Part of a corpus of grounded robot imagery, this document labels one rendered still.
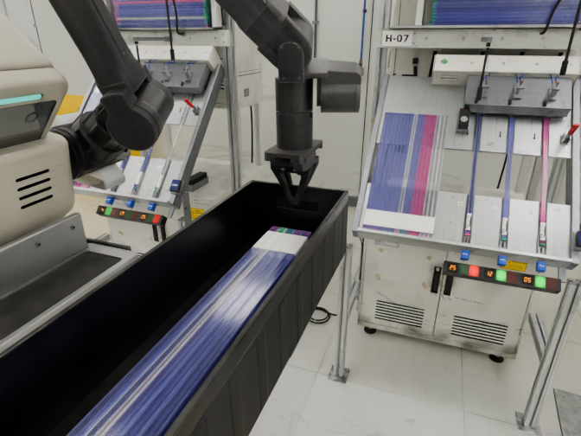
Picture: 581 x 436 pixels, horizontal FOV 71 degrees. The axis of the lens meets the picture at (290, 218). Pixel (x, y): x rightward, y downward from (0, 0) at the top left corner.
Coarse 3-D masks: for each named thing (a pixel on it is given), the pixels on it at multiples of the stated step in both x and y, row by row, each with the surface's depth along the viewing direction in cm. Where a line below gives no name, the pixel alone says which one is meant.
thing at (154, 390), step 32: (256, 256) 59; (288, 256) 59; (224, 288) 51; (256, 288) 51; (192, 320) 46; (224, 320) 46; (160, 352) 41; (192, 352) 41; (224, 352) 42; (128, 384) 37; (160, 384) 37; (192, 384) 37; (96, 416) 34; (128, 416) 34; (160, 416) 34
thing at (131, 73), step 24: (48, 0) 52; (72, 0) 52; (96, 0) 54; (72, 24) 54; (96, 24) 54; (96, 48) 56; (120, 48) 57; (96, 72) 58; (120, 72) 58; (144, 72) 63; (120, 96) 58; (168, 96) 67; (120, 120) 61; (144, 120) 61; (120, 144) 64; (144, 144) 64
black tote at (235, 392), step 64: (256, 192) 70; (320, 192) 66; (192, 256) 55; (320, 256) 53; (64, 320) 36; (128, 320) 44; (256, 320) 35; (0, 384) 32; (64, 384) 37; (256, 384) 37
